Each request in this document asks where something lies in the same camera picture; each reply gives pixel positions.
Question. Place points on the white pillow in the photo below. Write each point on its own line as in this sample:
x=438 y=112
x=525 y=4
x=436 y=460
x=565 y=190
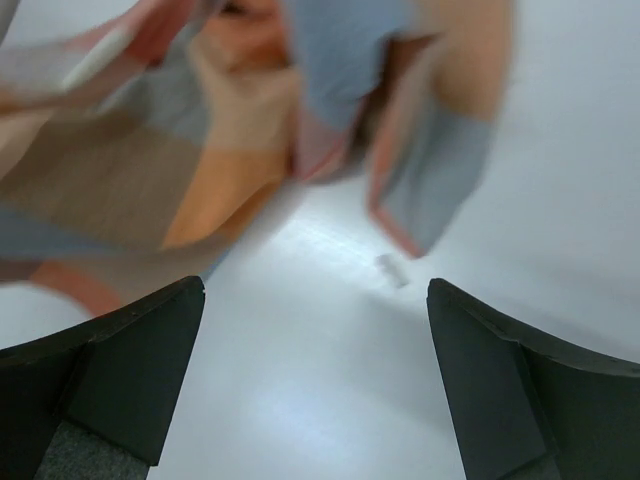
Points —
x=551 y=235

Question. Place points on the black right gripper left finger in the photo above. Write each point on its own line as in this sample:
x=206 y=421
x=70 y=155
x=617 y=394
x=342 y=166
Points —
x=95 y=401

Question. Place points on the orange grey checked pillowcase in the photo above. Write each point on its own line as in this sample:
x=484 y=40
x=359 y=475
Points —
x=135 y=153

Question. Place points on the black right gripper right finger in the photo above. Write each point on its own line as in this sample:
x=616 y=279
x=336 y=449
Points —
x=526 y=404

